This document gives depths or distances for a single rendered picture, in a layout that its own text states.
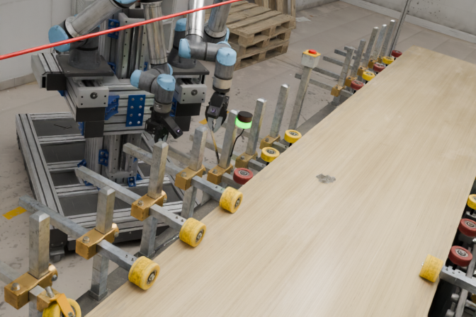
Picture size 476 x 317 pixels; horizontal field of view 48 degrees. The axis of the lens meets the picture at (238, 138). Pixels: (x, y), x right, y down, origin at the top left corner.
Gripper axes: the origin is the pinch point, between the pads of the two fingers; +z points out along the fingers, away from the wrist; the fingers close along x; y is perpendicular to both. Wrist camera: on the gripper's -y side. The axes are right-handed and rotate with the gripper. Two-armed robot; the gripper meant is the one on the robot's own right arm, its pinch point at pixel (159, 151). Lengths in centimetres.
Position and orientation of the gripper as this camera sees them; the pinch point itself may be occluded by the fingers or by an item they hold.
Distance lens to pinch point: 241.4
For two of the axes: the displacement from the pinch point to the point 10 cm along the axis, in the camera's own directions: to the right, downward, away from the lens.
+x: -4.9, 3.3, -8.1
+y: -8.5, -3.9, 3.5
